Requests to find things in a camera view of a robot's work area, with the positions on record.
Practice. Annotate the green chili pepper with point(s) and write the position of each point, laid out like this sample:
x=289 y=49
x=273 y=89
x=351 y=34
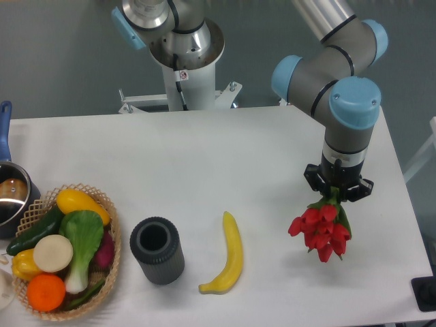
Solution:
x=91 y=292

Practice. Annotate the purple red sweet potato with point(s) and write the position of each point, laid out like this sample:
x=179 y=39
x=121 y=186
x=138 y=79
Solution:
x=105 y=254

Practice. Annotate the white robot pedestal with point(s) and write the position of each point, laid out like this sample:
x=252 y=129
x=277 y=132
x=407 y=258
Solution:
x=188 y=65

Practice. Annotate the blue handled saucepan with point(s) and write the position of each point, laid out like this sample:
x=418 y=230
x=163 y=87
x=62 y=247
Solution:
x=18 y=191

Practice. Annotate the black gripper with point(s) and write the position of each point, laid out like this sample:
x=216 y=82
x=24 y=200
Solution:
x=348 y=179

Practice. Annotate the yellow squash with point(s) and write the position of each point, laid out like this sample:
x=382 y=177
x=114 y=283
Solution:
x=69 y=200

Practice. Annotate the red tulip bouquet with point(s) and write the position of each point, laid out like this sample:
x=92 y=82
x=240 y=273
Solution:
x=325 y=226

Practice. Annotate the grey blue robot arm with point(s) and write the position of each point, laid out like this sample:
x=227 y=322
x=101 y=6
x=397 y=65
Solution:
x=328 y=87

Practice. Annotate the white garlic clove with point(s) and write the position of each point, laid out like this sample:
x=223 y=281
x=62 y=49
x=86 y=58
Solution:
x=4 y=260

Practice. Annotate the green cucumber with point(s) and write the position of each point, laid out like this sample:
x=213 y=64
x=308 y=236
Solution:
x=49 y=224

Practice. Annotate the orange fruit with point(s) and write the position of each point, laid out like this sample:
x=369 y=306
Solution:
x=46 y=292

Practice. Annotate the white frame at right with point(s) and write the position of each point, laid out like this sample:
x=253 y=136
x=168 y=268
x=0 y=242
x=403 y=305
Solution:
x=421 y=156

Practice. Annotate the yellow bell pepper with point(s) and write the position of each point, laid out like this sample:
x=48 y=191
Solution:
x=24 y=266

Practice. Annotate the yellow banana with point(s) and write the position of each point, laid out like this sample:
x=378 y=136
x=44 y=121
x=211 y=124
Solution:
x=233 y=268

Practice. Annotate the dark grey ribbed vase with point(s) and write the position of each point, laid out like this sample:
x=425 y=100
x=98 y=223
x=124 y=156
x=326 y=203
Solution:
x=155 y=243

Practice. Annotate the green bok choy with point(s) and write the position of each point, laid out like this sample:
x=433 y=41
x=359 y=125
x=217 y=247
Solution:
x=84 y=230

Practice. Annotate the black device at edge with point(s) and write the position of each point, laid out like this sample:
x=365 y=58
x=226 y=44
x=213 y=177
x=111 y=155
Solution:
x=424 y=292

